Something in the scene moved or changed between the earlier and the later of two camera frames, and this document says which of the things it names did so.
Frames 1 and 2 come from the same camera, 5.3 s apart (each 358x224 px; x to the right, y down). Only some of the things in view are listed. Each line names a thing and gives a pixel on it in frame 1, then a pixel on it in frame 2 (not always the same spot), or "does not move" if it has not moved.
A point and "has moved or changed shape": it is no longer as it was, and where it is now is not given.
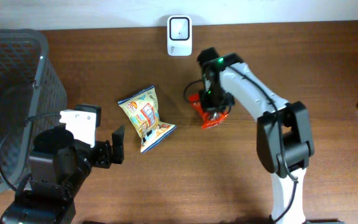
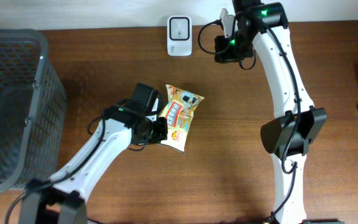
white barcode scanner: x=179 y=35 does not move
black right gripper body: x=214 y=99 to x=238 y=48
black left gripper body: x=100 y=155 to x=155 y=131
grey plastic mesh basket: x=22 y=94 does not move
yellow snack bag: x=142 y=108 has moved or changed shape
